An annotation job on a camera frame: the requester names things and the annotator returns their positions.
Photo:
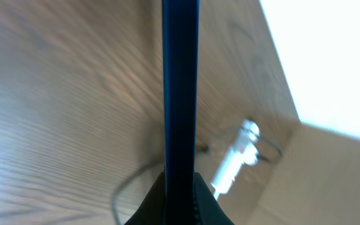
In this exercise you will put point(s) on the blue Galaxy smartphone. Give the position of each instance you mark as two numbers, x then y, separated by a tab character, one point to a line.
180	26

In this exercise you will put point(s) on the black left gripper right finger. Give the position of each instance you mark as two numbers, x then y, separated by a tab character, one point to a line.
206	209

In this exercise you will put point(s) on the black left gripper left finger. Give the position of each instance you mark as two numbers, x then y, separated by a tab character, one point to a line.
150	212

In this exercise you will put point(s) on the white power strip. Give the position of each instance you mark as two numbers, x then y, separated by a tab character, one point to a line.
242	151

